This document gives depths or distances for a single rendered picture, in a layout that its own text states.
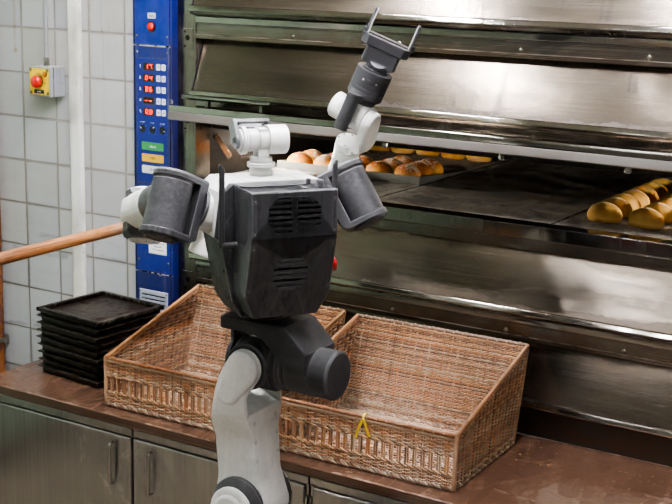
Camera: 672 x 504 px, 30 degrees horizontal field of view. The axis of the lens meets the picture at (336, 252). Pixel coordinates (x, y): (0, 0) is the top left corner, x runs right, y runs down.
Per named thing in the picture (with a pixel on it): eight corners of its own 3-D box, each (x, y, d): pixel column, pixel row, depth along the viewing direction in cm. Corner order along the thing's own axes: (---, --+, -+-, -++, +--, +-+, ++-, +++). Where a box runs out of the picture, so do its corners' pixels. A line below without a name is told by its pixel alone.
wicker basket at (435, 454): (353, 399, 381) (356, 311, 375) (528, 436, 354) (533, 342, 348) (266, 449, 340) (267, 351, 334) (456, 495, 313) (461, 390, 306)
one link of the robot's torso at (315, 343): (352, 393, 287) (354, 318, 283) (323, 409, 276) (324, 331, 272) (252, 371, 301) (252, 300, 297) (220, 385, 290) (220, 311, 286)
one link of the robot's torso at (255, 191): (364, 325, 278) (369, 165, 270) (218, 339, 264) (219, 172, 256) (312, 293, 304) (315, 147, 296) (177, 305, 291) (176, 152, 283)
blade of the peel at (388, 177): (419, 185, 403) (419, 176, 402) (277, 168, 430) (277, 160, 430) (467, 170, 433) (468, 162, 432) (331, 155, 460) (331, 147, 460)
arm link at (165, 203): (168, 240, 282) (187, 234, 269) (130, 229, 278) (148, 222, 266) (180, 190, 284) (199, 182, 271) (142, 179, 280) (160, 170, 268)
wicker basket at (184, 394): (197, 363, 411) (197, 281, 405) (347, 395, 384) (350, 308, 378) (100, 405, 370) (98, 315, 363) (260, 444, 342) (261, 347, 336)
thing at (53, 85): (43, 94, 429) (43, 64, 427) (65, 96, 424) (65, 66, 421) (28, 95, 423) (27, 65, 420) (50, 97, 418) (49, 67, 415)
